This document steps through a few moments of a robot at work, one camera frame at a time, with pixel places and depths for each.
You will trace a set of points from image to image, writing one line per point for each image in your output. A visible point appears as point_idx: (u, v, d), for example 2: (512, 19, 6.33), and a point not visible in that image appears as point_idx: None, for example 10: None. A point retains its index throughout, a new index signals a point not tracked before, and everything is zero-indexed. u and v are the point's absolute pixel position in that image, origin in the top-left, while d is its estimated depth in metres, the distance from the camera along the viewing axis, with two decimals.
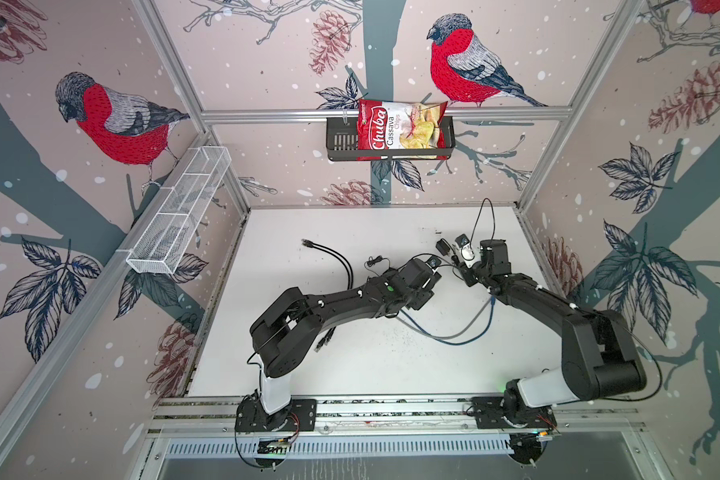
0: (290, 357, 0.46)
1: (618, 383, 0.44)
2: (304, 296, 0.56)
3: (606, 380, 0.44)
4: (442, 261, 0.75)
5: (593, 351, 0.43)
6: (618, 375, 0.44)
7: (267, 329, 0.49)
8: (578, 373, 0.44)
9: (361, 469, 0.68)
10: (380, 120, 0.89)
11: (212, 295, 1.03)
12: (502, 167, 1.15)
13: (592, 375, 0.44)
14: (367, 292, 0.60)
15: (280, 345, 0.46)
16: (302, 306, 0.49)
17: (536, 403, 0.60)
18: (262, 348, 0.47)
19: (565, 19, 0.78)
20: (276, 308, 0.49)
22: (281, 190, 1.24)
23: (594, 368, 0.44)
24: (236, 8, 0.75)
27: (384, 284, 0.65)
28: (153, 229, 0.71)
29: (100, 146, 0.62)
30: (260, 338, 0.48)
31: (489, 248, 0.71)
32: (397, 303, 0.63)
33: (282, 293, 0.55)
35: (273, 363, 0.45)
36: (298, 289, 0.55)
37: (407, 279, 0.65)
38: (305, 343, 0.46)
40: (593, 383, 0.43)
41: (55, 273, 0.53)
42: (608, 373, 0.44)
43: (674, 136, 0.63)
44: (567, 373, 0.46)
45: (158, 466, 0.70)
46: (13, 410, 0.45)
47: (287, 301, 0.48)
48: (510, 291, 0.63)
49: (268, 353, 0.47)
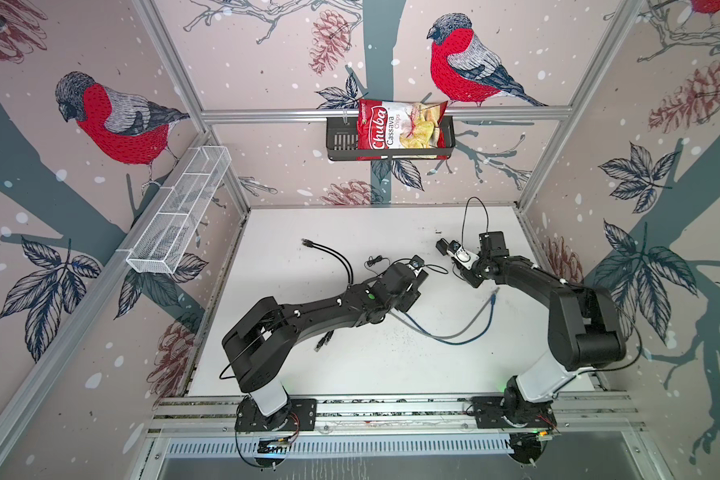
0: (262, 371, 0.44)
1: (603, 352, 0.47)
2: (279, 306, 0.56)
3: (589, 348, 0.47)
4: (424, 262, 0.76)
5: (577, 321, 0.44)
6: (603, 344, 0.47)
7: (241, 342, 0.47)
8: (562, 341, 0.47)
9: (360, 469, 0.68)
10: (380, 120, 0.89)
11: (213, 295, 1.03)
12: (502, 166, 1.15)
13: (573, 342, 0.47)
14: (346, 301, 0.58)
15: (252, 359, 0.44)
16: (277, 317, 0.47)
17: (535, 397, 0.60)
18: (235, 361, 0.45)
19: (565, 19, 0.78)
20: (249, 321, 0.46)
22: (281, 190, 1.24)
23: (576, 335, 0.47)
24: (236, 8, 0.75)
27: (364, 292, 0.63)
28: (153, 229, 0.71)
29: (100, 146, 0.62)
30: (234, 351, 0.46)
31: (488, 235, 0.77)
32: (377, 310, 0.62)
33: (256, 304, 0.47)
35: (245, 378, 0.43)
36: (272, 299, 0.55)
37: (388, 285, 0.63)
38: (279, 356, 0.44)
40: (574, 350, 0.47)
41: (55, 273, 0.53)
42: (591, 341, 0.47)
43: (674, 136, 0.63)
44: (554, 343, 0.48)
45: (158, 466, 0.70)
46: (14, 409, 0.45)
47: (261, 311, 0.46)
48: (506, 268, 0.67)
49: (242, 366, 0.45)
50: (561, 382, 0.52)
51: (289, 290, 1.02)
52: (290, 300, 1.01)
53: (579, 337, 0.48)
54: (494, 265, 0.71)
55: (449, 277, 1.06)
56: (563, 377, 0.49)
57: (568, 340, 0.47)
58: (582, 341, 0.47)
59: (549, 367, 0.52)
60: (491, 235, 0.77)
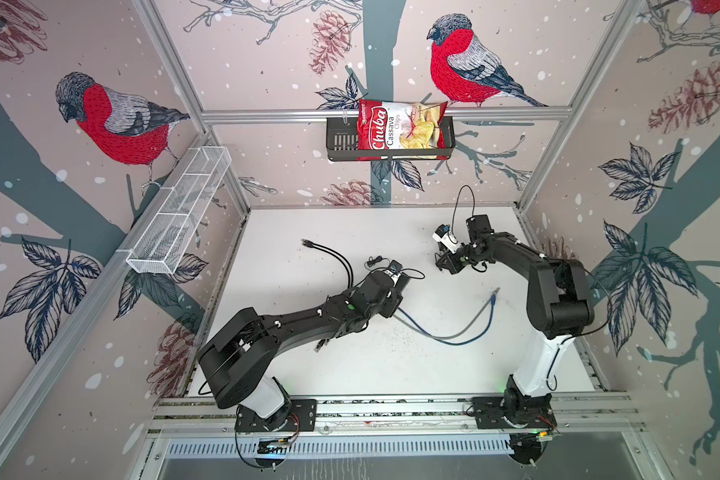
0: (240, 384, 0.43)
1: (574, 318, 0.52)
2: (258, 318, 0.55)
3: (562, 313, 0.52)
4: (401, 268, 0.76)
5: (552, 290, 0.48)
6: (574, 310, 0.53)
7: (218, 355, 0.46)
8: (538, 310, 0.52)
9: (361, 470, 0.68)
10: (380, 120, 0.89)
11: (212, 295, 1.03)
12: (502, 167, 1.15)
13: (547, 309, 0.53)
14: (326, 312, 0.58)
15: (229, 372, 0.43)
16: (256, 329, 0.46)
17: (533, 388, 0.62)
18: (212, 376, 0.43)
19: (565, 19, 0.78)
20: (228, 333, 0.45)
22: (280, 190, 1.24)
23: (552, 303, 0.54)
24: (236, 8, 0.75)
27: (344, 303, 0.64)
28: (153, 229, 0.71)
29: (100, 146, 0.62)
30: (209, 366, 0.44)
31: (473, 218, 0.83)
32: (358, 321, 0.63)
33: (235, 315, 0.46)
35: (222, 393, 0.42)
36: (252, 310, 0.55)
37: (367, 294, 0.64)
38: (259, 366, 0.43)
40: (548, 315, 0.52)
41: (55, 273, 0.53)
42: (565, 308, 0.53)
43: (674, 136, 0.63)
44: (532, 310, 0.53)
45: (158, 466, 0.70)
46: (12, 412, 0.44)
47: (240, 324, 0.45)
48: (492, 244, 0.71)
49: (218, 382, 0.43)
50: (549, 357, 0.57)
51: (289, 291, 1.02)
52: (290, 301, 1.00)
53: (554, 304, 0.54)
54: (481, 242, 0.74)
55: (449, 277, 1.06)
56: (549, 352, 0.56)
57: (542, 308, 0.52)
58: (557, 307, 0.53)
59: (536, 346, 0.56)
60: (477, 218, 0.83)
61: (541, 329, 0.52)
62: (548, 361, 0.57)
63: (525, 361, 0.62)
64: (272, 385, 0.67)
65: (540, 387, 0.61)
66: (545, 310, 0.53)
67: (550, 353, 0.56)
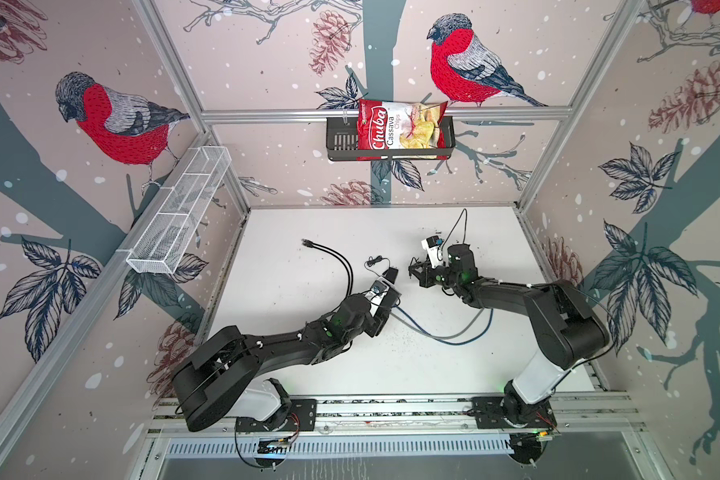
0: (217, 405, 0.42)
1: (591, 343, 0.48)
2: (241, 337, 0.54)
3: (578, 342, 0.48)
4: (386, 286, 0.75)
5: (557, 318, 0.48)
6: (588, 335, 0.48)
7: (194, 374, 0.45)
8: (552, 343, 0.47)
9: (361, 470, 0.68)
10: (380, 120, 0.89)
11: (212, 295, 1.03)
12: (502, 167, 1.15)
13: (563, 342, 0.48)
14: (306, 337, 0.60)
15: (207, 392, 0.42)
16: (236, 348, 0.47)
17: (536, 398, 0.59)
18: (185, 397, 0.42)
19: (565, 19, 0.78)
20: (207, 351, 0.45)
22: (280, 190, 1.24)
23: (563, 334, 0.49)
24: (236, 8, 0.75)
27: (323, 329, 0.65)
28: (153, 229, 0.71)
29: (100, 146, 0.62)
30: (183, 386, 0.43)
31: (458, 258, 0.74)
32: (334, 348, 0.64)
33: (217, 334, 0.46)
35: (193, 416, 0.40)
36: (235, 328, 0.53)
37: (344, 321, 0.63)
38: (237, 388, 0.43)
40: (567, 348, 0.47)
41: (55, 272, 0.53)
42: (577, 337, 0.48)
43: (674, 136, 0.63)
44: (545, 347, 0.48)
45: (158, 466, 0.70)
46: (12, 412, 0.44)
47: (221, 342, 0.45)
48: (479, 294, 0.68)
49: (192, 403, 0.42)
50: (558, 377, 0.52)
51: (289, 291, 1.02)
52: (290, 301, 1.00)
53: (566, 335, 0.48)
54: (467, 292, 0.71)
55: None
56: (559, 373, 0.47)
57: (557, 342, 0.48)
58: (570, 337, 0.48)
59: (543, 365, 0.50)
60: (463, 257, 0.74)
61: (561, 364, 0.46)
62: (556, 379, 0.52)
63: (526, 372, 0.59)
64: (263, 389, 0.63)
65: (543, 397, 0.59)
66: (560, 342, 0.48)
67: (561, 376, 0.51)
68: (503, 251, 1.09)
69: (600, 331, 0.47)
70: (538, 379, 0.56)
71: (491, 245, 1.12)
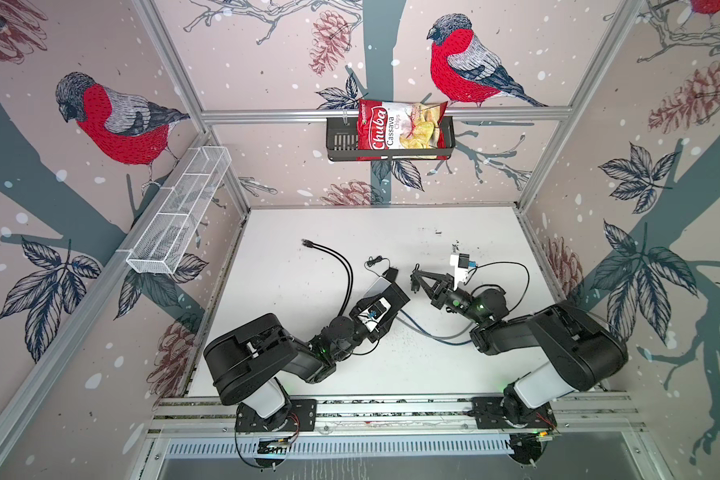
0: (251, 381, 0.44)
1: (608, 363, 0.45)
2: (276, 325, 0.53)
3: (597, 364, 0.45)
4: (383, 310, 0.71)
5: (569, 340, 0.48)
6: (605, 357, 0.46)
7: (226, 352, 0.46)
8: (570, 365, 0.45)
9: (361, 469, 0.68)
10: (380, 120, 0.89)
11: (212, 296, 1.03)
12: (502, 167, 1.15)
13: (581, 365, 0.45)
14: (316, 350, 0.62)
15: (246, 369, 0.45)
16: (271, 335, 0.52)
17: (537, 402, 0.59)
18: (219, 374, 0.44)
19: (565, 19, 0.78)
20: (247, 331, 0.49)
22: (280, 190, 1.24)
23: (579, 356, 0.46)
24: (236, 8, 0.75)
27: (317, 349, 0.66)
28: (153, 229, 0.71)
29: (100, 146, 0.62)
30: (215, 363, 0.45)
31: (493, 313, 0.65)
32: (326, 371, 0.66)
33: (259, 318, 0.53)
35: (228, 388, 0.42)
36: (276, 317, 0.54)
37: (337, 344, 0.63)
38: (271, 371, 0.46)
40: (586, 371, 0.45)
41: (55, 273, 0.53)
42: (596, 359, 0.45)
43: (674, 136, 0.63)
44: (560, 368, 0.46)
45: (158, 466, 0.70)
46: (11, 412, 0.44)
47: (259, 326, 0.50)
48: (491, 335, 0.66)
49: (224, 379, 0.43)
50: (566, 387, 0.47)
51: (289, 292, 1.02)
52: (290, 301, 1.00)
53: (579, 354, 0.46)
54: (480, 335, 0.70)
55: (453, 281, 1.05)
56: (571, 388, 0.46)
57: (576, 364, 0.45)
58: (584, 354, 0.46)
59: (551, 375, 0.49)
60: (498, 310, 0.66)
61: (584, 383, 0.44)
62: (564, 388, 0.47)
63: (529, 379, 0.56)
64: (273, 386, 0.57)
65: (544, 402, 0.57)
66: (574, 361, 0.46)
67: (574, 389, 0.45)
68: (503, 250, 1.10)
69: (618, 352, 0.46)
70: (541, 385, 0.56)
71: (491, 244, 1.12)
